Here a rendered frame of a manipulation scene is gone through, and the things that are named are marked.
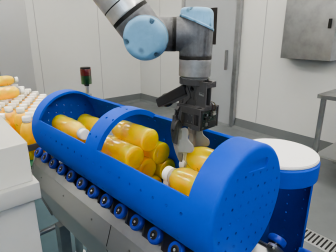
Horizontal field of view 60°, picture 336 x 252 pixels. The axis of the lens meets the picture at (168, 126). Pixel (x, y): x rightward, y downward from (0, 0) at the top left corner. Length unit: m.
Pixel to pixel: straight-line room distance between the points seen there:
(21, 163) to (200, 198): 0.38
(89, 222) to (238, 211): 0.55
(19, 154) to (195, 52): 0.43
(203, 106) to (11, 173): 0.43
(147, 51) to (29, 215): 0.44
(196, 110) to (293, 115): 3.66
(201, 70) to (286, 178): 0.53
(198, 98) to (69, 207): 0.67
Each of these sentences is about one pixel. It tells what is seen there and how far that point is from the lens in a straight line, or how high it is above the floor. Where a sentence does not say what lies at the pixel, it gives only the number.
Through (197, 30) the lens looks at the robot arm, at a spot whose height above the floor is 1.46.
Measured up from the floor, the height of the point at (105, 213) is 0.93.
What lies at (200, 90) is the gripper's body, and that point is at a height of 1.33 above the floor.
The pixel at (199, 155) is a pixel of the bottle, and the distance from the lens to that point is 0.70.
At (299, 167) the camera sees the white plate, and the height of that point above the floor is 1.03.
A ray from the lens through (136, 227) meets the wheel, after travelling 0.83.
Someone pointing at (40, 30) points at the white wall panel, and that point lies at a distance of 5.63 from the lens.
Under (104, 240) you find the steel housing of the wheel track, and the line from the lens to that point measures 0.97.
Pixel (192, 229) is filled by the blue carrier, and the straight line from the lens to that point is 0.61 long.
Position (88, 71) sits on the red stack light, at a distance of 1.81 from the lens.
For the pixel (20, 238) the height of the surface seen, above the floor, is 1.02.
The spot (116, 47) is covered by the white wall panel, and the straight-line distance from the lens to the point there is 6.23.
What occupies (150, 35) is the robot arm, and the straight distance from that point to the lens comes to 0.51.
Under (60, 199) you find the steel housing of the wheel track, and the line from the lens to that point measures 1.19.
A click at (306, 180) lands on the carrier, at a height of 0.99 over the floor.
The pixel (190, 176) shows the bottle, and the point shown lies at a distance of 0.67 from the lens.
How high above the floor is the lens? 1.45
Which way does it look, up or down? 18 degrees down
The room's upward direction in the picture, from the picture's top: straight up
